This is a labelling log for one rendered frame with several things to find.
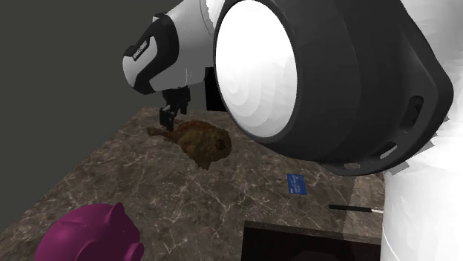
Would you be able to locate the black pen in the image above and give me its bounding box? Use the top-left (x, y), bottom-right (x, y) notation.
top-left (327, 204), bottom-right (384, 214)

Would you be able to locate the blue card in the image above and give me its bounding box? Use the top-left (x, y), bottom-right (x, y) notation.
top-left (286, 173), bottom-right (308, 196)

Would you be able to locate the brown fish figure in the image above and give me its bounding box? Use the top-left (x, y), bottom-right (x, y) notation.
top-left (145, 119), bottom-right (233, 171)

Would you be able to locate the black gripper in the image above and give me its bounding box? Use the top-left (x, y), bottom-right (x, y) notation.
top-left (159, 85), bottom-right (192, 132)

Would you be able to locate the purple piggy bank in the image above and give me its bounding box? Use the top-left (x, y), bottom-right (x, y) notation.
top-left (34, 202), bottom-right (145, 261)

